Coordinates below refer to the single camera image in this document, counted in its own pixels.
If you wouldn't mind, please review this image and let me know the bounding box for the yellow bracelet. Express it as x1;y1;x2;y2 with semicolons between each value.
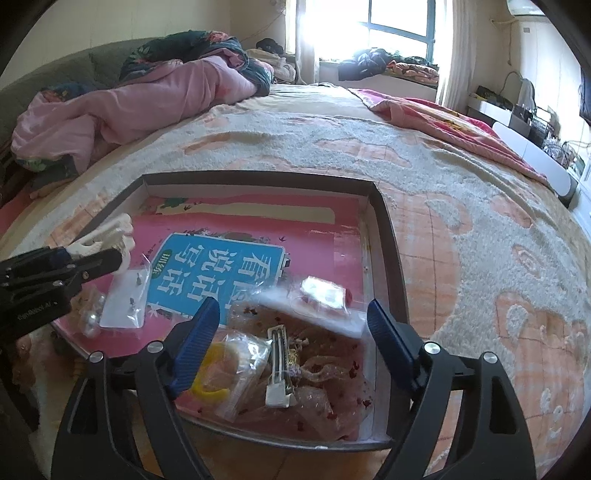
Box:
191;330;273;421

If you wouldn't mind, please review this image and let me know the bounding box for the dark shallow cardboard box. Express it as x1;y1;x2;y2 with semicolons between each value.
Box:
50;171;410;452

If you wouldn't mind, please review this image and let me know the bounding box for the pink pillow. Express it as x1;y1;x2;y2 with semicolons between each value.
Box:
0;185;49;236

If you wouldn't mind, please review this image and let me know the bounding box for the dark floral quilt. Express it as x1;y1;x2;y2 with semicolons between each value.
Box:
119;30;273;97

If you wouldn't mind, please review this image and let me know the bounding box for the clear bag with small box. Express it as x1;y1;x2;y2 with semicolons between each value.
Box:
240;275;368;340

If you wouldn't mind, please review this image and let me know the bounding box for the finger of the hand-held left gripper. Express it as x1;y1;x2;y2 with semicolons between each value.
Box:
46;249;124;297
0;246;71;278

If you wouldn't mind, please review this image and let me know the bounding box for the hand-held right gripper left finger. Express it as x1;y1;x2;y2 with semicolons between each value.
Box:
51;296;221;480

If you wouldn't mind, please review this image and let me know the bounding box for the desk mirror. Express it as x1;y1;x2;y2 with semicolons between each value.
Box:
503;71;539;116

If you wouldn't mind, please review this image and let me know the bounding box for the spotted fabric bow hair clip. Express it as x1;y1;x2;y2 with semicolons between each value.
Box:
226;309;375;439

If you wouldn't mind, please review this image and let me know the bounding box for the clear bag of pearl beads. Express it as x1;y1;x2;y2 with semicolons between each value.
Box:
71;286;112;337

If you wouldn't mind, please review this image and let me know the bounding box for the pink book with blue label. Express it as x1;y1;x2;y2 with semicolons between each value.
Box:
53;196;368;370

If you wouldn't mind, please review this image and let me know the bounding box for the clear earring card bag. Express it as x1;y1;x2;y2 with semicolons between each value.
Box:
99;265;153;329

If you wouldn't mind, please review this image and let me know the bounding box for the white desk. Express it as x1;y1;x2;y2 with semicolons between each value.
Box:
466;85;580;199

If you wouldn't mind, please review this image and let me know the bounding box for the cream patterned bedspread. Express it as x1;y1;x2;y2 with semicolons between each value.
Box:
0;83;591;480

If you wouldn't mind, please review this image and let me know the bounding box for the green padded headboard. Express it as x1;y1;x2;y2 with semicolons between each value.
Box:
0;39;153;139

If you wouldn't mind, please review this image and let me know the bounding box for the sheer white curtain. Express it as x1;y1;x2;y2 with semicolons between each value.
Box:
284;0;320;84
436;0;492;109

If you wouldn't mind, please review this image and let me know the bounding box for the window with dark frame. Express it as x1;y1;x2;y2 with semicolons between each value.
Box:
295;0;437;65

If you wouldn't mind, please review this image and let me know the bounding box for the white air conditioner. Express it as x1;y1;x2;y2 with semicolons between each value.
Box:
505;0;546;17

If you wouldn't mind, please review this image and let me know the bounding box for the black wall television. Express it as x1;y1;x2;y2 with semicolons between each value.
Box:
579;69;591;125

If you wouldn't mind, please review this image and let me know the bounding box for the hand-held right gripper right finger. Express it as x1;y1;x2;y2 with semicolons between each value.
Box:
367;299;537;480

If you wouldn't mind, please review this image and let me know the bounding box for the pile of clothes on sill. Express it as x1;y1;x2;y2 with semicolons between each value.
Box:
339;47;439;86

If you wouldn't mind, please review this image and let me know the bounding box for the pink quilt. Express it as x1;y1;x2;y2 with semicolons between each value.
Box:
10;58;259;174

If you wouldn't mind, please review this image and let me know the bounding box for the striped dark cloth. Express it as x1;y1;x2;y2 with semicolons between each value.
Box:
0;138;21;206

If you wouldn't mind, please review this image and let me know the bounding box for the white claw hair clip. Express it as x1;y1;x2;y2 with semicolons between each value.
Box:
65;213;136;273

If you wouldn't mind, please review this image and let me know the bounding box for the pink printed blanket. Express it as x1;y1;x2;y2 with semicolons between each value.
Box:
348;88;552;185

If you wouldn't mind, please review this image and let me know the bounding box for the person's left hand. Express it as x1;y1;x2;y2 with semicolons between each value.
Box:
13;332;35;358

